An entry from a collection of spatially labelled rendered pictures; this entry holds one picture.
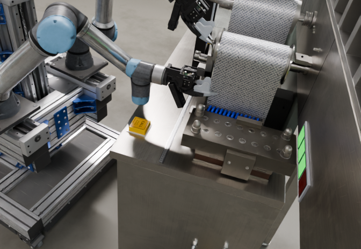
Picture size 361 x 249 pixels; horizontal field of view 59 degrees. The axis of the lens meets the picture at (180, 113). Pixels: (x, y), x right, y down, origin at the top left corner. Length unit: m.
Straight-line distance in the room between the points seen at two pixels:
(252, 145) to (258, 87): 0.21
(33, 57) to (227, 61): 0.67
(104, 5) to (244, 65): 0.82
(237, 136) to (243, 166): 0.11
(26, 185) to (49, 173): 0.14
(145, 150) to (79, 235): 0.97
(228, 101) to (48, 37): 0.67
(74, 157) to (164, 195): 0.98
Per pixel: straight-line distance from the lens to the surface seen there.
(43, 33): 1.13
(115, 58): 1.34
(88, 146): 2.22
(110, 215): 2.12
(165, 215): 1.42
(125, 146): 1.24
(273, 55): 1.14
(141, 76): 1.24
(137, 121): 1.31
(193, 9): 1.13
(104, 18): 1.72
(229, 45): 1.14
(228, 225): 1.35
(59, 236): 2.09
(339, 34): 1.00
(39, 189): 2.04
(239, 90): 1.20
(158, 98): 1.48
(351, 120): 0.70
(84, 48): 1.77
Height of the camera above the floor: 1.79
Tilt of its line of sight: 40 degrees down
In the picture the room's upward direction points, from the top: 9 degrees clockwise
